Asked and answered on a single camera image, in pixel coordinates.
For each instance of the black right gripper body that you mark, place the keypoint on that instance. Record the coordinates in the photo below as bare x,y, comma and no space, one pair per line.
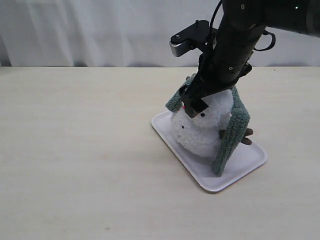
218,71

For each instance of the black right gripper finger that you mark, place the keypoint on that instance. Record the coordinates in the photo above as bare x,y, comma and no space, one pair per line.
188,103
198,105

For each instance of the green fuzzy scarf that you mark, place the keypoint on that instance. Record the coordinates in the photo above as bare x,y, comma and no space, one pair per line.
236,132

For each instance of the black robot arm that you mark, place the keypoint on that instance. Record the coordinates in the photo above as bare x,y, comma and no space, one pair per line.
245,21

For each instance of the white plastic tray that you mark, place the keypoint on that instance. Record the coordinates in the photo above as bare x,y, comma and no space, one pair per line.
244,160

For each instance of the white plush snowman toy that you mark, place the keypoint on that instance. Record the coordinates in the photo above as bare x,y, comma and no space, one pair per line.
201,134

